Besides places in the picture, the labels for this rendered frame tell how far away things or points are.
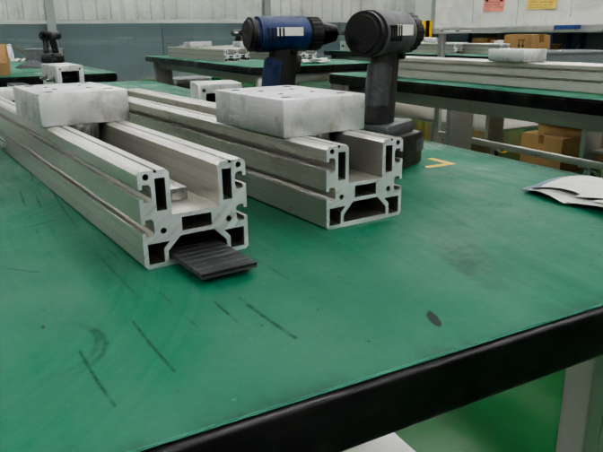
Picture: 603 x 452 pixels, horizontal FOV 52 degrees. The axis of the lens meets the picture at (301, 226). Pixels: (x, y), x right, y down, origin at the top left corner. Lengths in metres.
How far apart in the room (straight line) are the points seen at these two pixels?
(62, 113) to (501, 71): 1.79
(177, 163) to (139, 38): 12.12
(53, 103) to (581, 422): 0.70
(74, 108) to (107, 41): 11.78
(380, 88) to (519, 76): 1.48
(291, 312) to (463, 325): 0.12
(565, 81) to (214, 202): 1.75
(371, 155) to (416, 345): 0.31
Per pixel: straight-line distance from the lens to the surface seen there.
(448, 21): 4.51
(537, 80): 2.26
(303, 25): 1.13
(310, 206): 0.65
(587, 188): 0.79
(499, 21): 4.17
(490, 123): 5.07
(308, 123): 0.68
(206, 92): 1.29
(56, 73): 2.28
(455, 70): 2.52
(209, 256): 0.54
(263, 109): 0.70
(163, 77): 5.99
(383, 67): 0.88
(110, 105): 0.85
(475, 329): 0.44
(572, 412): 0.75
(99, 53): 12.58
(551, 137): 4.79
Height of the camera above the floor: 0.97
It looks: 17 degrees down
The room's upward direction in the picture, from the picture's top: 1 degrees counter-clockwise
